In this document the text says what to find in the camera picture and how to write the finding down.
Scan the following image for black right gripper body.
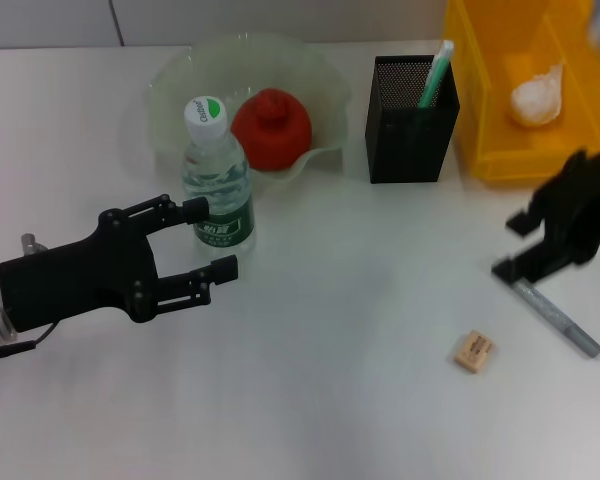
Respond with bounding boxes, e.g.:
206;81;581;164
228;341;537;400
529;139;600;266

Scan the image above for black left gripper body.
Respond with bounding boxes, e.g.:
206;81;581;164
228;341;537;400
0;207;161;334

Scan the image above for clear green-label water bottle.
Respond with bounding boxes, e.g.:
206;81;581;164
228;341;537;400
181;94;256;259

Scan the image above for grey glitter pen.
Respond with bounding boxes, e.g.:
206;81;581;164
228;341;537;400
512;279;600;359

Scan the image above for white paper ball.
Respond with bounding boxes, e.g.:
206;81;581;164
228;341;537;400
509;62;566;129

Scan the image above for green pen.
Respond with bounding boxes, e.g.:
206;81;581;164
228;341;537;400
417;40;455;109

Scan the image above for tan eraser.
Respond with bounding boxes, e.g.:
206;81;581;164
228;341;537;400
452;329;496;374

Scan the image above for red-orange fruit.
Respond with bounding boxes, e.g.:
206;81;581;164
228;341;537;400
230;88;314;173

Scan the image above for black mesh pen holder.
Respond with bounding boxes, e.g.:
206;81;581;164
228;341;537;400
364;54;461;185

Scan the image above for green glass fruit plate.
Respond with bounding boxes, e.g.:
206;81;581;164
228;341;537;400
147;32;354;187

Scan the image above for yellow plastic bin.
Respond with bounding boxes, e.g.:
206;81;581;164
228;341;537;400
439;0;600;189

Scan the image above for left gripper connector cable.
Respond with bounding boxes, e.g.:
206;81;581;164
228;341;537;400
0;233;61;359

